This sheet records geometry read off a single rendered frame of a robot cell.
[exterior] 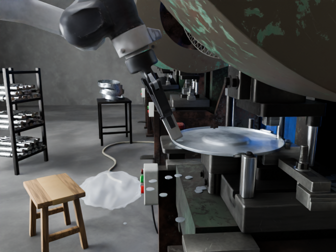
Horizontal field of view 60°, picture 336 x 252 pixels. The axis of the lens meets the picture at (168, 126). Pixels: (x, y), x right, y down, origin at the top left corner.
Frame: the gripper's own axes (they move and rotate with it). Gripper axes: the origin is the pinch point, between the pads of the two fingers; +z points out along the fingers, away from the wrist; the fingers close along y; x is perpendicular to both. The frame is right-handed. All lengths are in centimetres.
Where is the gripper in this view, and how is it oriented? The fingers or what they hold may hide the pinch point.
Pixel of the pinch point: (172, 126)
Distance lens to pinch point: 75.6
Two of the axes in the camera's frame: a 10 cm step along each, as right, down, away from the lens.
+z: 4.1, 8.7, 2.8
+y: 2.1, 2.0, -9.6
